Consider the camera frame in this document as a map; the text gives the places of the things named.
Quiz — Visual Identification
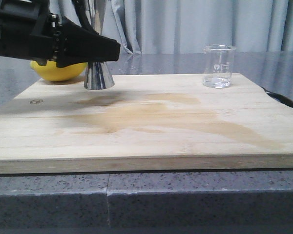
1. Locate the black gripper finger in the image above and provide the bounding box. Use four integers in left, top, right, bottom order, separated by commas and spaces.
56, 17, 120, 68
72, 0, 92, 31

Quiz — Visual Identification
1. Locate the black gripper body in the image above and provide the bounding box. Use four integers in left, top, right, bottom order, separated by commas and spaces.
0, 0, 62, 66

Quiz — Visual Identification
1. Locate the steel double jigger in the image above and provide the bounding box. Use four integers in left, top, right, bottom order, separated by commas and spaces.
84, 0, 114, 90

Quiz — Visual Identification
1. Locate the glass beaker with clear liquid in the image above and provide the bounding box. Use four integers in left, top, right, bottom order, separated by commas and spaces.
202, 44, 236, 89

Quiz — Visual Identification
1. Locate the yellow lemon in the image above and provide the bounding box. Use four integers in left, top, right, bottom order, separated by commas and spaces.
30, 61, 87, 82

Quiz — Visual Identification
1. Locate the grey curtain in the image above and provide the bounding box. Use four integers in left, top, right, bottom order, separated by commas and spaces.
0, 0, 293, 56

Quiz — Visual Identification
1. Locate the wooden cutting board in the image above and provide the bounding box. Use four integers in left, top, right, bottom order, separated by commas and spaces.
0, 73, 293, 174

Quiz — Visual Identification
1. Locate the black cable behind board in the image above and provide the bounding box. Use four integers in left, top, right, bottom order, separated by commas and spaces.
260, 86, 293, 113

